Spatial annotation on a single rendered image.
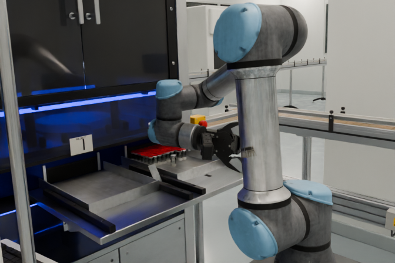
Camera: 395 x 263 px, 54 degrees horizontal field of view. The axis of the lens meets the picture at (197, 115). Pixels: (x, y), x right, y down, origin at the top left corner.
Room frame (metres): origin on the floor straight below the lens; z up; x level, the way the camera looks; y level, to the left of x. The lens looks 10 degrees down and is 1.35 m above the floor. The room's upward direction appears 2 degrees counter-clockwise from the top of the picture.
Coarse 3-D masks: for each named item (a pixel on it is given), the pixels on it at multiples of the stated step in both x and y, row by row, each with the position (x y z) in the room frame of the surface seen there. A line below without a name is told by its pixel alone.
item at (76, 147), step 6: (78, 138) 1.31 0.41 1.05; (84, 138) 1.32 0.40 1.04; (90, 138) 1.34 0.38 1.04; (72, 144) 1.29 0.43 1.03; (78, 144) 1.30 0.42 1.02; (90, 144) 1.34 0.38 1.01; (72, 150) 1.29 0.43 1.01; (78, 150) 1.30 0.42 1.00; (84, 150) 1.32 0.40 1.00; (90, 150) 1.33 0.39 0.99
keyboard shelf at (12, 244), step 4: (4, 240) 1.05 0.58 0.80; (8, 240) 1.05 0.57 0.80; (8, 244) 1.03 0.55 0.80; (12, 244) 1.03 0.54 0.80; (16, 244) 1.03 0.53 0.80; (16, 248) 1.00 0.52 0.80; (20, 248) 1.00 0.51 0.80; (36, 256) 0.96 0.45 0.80; (40, 256) 0.96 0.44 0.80; (40, 260) 0.94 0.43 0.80; (44, 260) 0.94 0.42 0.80; (48, 260) 0.94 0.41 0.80; (52, 260) 0.94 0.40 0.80
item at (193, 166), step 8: (192, 152) 1.59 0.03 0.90; (128, 160) 1.48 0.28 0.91; (176, 160) 1.54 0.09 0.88; (184, 160) 1.54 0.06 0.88; (192, 160) 1.54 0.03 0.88; (200, 160) 1.53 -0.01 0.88; (208, 160) 1.52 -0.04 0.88; (216, 160) 1.42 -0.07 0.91; (160, 168) 1.34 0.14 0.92; (168, 168) 1.44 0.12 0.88; (176, 168) 1.44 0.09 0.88; (184, 168) 1.43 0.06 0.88; (192, 168) 1.33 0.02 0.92; (200, 168) 1.36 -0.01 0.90; (208, 168) 1.39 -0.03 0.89; (216, 168) 1.42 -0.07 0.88; (176, 176) 1.28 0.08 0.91; (184, 176) 1.30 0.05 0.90; (192, 176) 1.33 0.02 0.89
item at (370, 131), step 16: (288, 112) 2.17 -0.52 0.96; (304, 112) 2.09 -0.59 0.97; (320, 112) 2.09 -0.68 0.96; (288, 128) 2.14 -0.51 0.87; (304, 128) 2.07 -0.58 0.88; (320, 128) 2.00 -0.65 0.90; (336, 128) 1.94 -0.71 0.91; (352, 128) 1.88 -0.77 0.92; (368, 128) 1.82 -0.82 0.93; (384, 128) 1.81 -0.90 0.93; (368, 144) 1.82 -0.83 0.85; (384, 144) 1.77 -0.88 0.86
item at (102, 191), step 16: (80, 176) 1.38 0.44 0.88; (96, 176) 1.38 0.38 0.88; (112, 176) 1.37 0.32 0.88; (128, 176) 1.34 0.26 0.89; (144, 176) 1.27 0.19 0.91; (64, 192) 1.14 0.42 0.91; (80, 192) 1.22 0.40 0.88; (96, 192) 1.21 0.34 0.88; (112, 192) 1.21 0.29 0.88; (128, 192) 1.13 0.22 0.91; (144, 192) 1.18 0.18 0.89; (96, 208) 1.05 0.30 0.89
